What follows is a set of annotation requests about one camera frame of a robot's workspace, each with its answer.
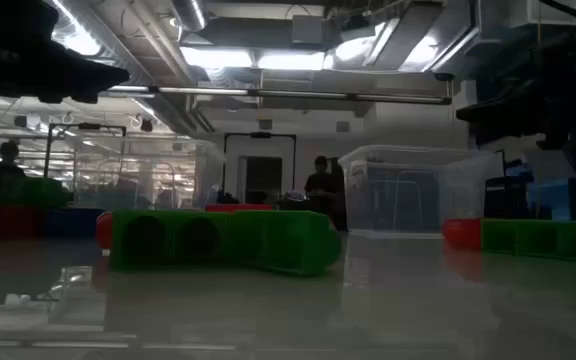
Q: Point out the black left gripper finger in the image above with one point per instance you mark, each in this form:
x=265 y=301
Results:
x=83 y=80

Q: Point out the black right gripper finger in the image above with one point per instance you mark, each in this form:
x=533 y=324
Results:
x=508 y=115

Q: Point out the long green toy block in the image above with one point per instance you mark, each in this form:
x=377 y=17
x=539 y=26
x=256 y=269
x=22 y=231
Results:
x=543 y=240

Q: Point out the blue toy block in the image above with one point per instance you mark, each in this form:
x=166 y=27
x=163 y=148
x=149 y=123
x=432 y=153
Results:
x=73 y=223

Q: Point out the clear plastic bin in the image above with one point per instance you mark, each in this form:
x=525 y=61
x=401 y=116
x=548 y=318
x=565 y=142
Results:
x=408 y=165
x=188 y=165

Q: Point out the person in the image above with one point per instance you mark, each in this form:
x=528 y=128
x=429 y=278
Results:
x=0 y=175
x=320 y=185

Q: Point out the ceiling light panel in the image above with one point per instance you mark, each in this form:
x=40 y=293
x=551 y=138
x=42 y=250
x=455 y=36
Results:
x=215 y=57
x=290 y=61

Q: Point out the long ceiling pipe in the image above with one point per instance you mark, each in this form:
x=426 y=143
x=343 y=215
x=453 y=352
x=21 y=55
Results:
x=278 y=93

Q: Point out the silver ceiling duct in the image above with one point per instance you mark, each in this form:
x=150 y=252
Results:
x=190 y=12

